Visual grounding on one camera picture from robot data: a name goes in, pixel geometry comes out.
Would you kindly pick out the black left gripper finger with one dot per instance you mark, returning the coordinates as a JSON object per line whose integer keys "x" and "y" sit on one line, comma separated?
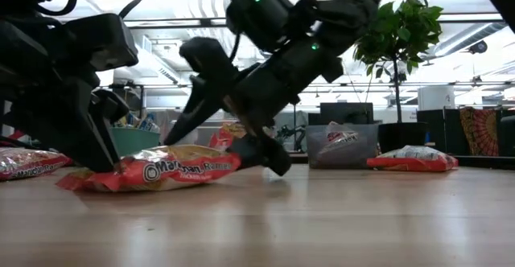
{"x": 76, "y": 130}

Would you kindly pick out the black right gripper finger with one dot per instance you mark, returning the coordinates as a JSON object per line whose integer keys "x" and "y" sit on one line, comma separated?
{"x": 245, "y": 152}
{"x": 197, "y": 106}

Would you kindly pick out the orange Maruchan chicken noodle pack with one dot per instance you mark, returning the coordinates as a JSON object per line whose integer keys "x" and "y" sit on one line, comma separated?
{"x": 414, "y": 160}
{"x": 227, "y": 136}
{"x": 177, "y": 170}

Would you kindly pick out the red Maruchan noodle pack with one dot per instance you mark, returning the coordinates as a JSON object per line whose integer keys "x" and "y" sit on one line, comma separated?
{"x": 340, "y": 138}
{"x": 28, "y": 164}

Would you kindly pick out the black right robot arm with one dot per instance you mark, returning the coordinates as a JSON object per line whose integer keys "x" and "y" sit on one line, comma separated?
{"x": 350, "y": 13}

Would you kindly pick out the clear plastic bin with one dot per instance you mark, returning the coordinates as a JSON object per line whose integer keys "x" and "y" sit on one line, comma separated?
{"x": 201, "y": 135}

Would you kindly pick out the green plastic bin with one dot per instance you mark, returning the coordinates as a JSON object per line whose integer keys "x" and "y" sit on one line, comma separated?
{"x": 134, "y": 142}

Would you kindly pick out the red object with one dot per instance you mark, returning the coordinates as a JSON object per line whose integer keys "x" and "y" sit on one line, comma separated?
{"x": 8, "y": 137}

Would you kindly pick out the black office monitor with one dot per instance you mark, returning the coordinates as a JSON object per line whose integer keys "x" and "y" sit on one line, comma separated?
{"x": 346, "y": 112}

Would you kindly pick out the grey translucent plastic bin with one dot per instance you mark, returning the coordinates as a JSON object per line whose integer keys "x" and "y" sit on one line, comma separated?
{"x": 362, "y": 150}

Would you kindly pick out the black plant pot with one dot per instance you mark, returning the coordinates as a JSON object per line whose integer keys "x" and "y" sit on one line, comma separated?
{"x": 402, "y": 138}

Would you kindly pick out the green leafy plant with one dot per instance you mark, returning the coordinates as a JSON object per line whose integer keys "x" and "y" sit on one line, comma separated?
{"x": 398, "y": 29}

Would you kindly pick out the white cabinet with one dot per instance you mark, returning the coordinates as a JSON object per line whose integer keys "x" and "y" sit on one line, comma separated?
{"x": 435, "y": 97}

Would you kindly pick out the black office partition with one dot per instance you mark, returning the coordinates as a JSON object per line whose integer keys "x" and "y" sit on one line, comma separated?
{"x": 436, "y": 132}

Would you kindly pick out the orange patterned cloth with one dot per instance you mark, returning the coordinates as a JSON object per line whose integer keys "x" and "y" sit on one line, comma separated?
{"x": 479, "y": 130}

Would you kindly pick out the black ceiling spotlight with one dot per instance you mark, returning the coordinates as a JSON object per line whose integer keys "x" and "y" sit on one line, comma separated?
{"x": 479, "y": 46}

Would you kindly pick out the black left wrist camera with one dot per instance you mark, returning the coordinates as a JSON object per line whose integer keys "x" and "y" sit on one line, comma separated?
{"x": 104, "y": 42}

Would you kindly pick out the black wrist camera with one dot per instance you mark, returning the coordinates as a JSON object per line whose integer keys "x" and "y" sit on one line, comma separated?
{"x": 104, "y": 42}
{"x": 257, "y": 17}

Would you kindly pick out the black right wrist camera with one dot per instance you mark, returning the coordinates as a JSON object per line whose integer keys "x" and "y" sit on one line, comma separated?
{"x": 257, "y": 17}

